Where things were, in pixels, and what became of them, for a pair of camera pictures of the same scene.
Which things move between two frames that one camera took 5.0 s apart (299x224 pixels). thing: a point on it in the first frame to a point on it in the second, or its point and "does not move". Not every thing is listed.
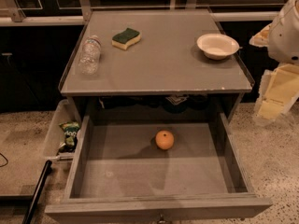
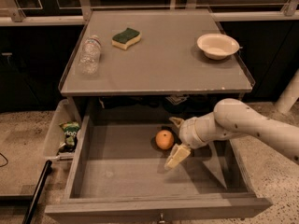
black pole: [35, 198] does not move
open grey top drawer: [117, 174] does not move
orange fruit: [164, 139] does not move
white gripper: [285, 36] to [187, 133]
